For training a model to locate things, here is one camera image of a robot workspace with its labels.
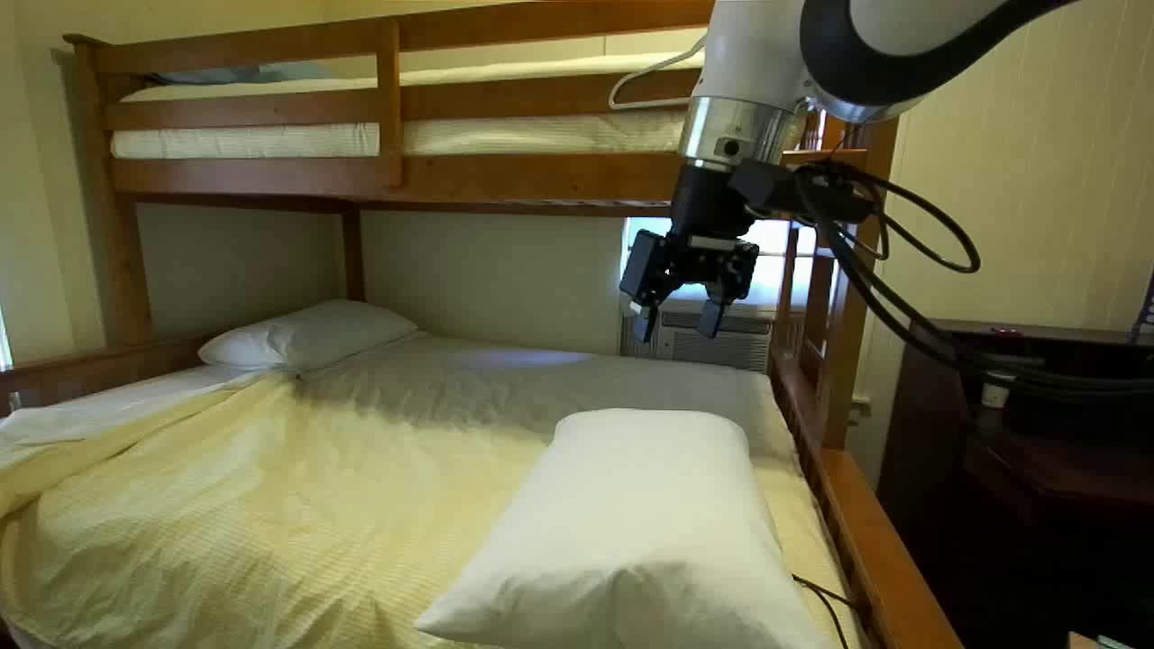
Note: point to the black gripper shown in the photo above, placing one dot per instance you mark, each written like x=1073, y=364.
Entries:
x=713, y=229

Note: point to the large white pillow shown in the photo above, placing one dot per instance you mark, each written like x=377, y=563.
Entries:
x=636, y=529

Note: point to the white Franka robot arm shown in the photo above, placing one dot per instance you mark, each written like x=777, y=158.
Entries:
x=758, y=47

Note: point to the flat white pillow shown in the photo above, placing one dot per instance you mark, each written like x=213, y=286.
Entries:
x=311, y=334

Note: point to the dark wooden desk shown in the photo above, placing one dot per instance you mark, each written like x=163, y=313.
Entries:
x=1049, y=480

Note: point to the pale yellow bed sheet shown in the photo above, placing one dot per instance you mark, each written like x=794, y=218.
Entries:
x=302, y=506

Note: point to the upper bunk mattress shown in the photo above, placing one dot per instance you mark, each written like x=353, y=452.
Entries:
x=241, y=140

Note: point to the dark blue bedding item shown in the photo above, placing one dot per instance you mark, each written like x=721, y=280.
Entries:
x=217, y=74

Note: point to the white wall radiator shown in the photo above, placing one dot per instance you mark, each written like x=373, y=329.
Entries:
x=689, y=336

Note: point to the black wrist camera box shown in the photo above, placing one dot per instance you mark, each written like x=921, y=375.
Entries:
x=647, y=269

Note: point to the wooden bunk bed frame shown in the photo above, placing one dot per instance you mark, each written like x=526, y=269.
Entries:
x=544, y=176

